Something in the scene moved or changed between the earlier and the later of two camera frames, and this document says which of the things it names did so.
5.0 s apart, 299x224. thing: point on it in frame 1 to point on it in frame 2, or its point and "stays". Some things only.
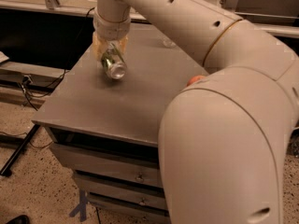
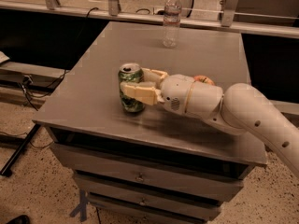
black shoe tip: x=20 y=219 stays
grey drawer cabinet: x=107 y=130 stays
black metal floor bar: x=20 y=148 stays
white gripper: x=111 y=29 to x=174 y=93
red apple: x=194 y=79 stays
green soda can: x=114 y=63 to x=130 y=72
